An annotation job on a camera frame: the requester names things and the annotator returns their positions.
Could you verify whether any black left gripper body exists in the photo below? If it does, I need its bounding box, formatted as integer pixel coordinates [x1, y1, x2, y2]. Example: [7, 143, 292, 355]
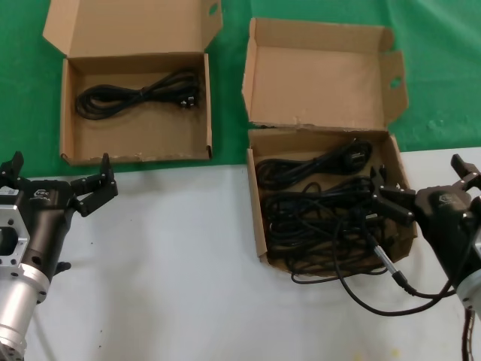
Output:
[17, 177, 78, 281]

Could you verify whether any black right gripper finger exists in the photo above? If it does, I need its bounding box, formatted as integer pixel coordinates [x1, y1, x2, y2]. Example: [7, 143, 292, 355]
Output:
[371, 165, 417, 227]
[450, 153, 481, 196]

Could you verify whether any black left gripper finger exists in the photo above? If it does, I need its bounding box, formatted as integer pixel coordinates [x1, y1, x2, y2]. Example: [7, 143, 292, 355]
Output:
[0, 152, 26, 189]
[70, 153, 120, 218]

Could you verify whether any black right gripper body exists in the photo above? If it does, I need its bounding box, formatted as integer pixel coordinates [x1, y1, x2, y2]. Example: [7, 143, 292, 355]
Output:
[413, 184, 481, 289]

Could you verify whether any black cable bundle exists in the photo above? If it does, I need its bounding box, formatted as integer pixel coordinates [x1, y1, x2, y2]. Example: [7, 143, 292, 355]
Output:
[74, 67, 200, 122]
[255, 138, 374, 193]

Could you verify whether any cardboard box with intact lid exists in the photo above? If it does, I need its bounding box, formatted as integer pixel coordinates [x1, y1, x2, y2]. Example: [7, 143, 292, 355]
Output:
[42, 0, 224, 166]

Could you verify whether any cardboard box with torn lid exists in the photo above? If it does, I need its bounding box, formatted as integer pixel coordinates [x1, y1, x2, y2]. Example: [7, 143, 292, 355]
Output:
[240, 17, 419, 279]

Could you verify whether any green table cloth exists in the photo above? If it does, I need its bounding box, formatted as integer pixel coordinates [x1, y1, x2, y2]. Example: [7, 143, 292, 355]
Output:
[0, 0, 481, 176]

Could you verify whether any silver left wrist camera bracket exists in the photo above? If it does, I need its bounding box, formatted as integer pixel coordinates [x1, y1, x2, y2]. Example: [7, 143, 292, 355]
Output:
[0, 186, 31, 270]

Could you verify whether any black cable with silver connector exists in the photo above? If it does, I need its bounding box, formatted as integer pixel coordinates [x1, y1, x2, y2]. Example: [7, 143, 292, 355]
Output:
[336, 214, 458, 317]

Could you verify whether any black tangled cable pile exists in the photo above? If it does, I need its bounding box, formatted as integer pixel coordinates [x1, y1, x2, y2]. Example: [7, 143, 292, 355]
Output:
[262, 176, 400, 285]

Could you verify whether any black spiral wrapped cable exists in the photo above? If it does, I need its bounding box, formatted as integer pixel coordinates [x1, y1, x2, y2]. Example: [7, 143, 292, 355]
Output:
[461, 306, 481, 361]

